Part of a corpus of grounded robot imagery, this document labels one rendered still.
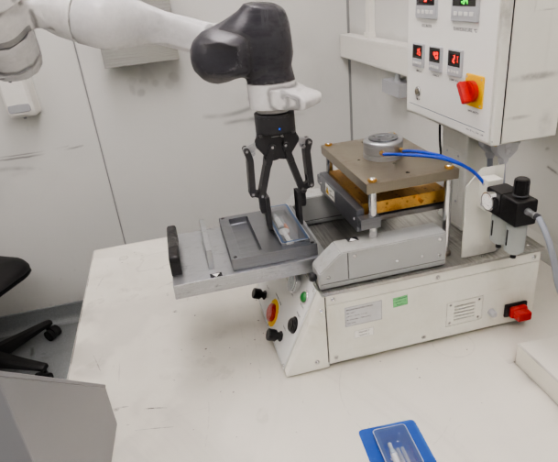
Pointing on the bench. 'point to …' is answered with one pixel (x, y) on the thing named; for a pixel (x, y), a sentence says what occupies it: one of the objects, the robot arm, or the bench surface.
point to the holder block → (258, 242)
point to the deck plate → (325, 235)
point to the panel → (278, 290)
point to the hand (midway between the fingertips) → (283, 210)
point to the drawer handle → (173, 250)
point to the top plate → (390, 163)
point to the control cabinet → (486, 87)
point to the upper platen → (394, 202)
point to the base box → (414, 312)
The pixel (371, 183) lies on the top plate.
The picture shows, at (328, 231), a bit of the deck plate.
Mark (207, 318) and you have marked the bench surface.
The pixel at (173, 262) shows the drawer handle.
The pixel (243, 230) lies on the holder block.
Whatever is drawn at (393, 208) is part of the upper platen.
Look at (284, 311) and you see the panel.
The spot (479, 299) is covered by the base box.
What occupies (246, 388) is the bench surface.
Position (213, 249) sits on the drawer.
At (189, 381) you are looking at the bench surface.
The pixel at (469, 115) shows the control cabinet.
